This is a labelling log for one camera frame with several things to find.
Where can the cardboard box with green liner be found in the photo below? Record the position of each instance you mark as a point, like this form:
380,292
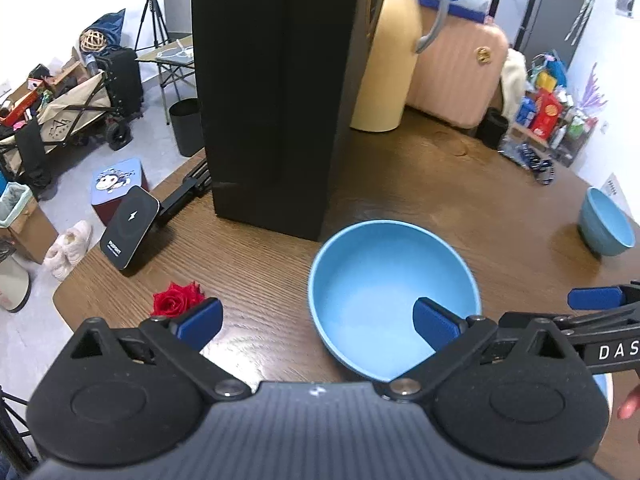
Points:
30,230

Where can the white round base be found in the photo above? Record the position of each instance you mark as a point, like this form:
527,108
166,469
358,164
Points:
12,285

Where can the beige folding wagon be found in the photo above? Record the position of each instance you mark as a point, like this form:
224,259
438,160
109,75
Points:
60,115

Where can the black camera tripod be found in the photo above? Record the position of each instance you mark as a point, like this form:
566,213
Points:
152,10

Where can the black trash bin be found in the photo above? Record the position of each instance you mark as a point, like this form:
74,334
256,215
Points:
186,127

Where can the woven rattan ball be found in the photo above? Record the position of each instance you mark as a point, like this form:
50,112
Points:
92,41

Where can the white wall sticker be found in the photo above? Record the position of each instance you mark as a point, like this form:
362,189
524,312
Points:
616,191

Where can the grey refrigerator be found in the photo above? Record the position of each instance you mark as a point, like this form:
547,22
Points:
542,15

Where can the black power bank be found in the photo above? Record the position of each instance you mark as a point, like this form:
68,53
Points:
129,227

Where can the beige cloth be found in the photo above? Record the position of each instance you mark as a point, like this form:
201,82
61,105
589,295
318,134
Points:
514,85

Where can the black folding stand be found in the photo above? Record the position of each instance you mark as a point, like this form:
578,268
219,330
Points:
187,190

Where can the pink suitcase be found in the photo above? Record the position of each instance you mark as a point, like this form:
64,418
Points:
450,80

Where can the beige folding table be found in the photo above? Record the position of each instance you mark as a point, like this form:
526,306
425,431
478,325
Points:
170,55

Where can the pile of colourful bags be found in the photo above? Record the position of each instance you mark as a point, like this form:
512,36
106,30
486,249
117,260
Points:
547,72

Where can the white folded umbrella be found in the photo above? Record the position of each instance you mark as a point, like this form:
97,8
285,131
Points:
582,15

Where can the red box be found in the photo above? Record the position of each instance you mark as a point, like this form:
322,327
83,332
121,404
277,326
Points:
546,112

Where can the black cup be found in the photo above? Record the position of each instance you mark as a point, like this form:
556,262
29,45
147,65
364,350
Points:
492,130

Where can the red rose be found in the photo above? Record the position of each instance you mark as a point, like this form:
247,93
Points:
175,300

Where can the blue bowl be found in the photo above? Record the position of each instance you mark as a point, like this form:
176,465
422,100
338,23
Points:
607,225
370,280

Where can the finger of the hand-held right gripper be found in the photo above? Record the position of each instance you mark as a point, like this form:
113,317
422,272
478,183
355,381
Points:
600,322
592,297

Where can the storage rack with bottles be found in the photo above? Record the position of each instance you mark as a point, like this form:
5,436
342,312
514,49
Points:
575,130

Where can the blue box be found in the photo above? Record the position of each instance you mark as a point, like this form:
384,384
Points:
526,110

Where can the purple flower wall decal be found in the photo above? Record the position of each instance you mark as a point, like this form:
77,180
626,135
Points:
595,90

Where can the black rolling case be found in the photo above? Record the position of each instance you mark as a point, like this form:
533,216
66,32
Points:
122,90

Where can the cartoon print stool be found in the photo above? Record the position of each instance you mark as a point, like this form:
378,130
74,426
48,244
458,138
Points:
117,180

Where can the person's right hand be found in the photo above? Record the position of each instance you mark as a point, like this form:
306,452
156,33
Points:
630,405

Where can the white shoe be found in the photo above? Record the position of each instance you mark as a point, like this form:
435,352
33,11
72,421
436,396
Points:
77,240
57,262

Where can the black box on table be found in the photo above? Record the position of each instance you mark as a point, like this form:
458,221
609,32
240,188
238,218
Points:
270,85

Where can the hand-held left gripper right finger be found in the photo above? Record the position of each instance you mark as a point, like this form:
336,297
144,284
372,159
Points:
437,324

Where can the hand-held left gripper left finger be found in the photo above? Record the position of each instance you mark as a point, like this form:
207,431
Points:
201,322

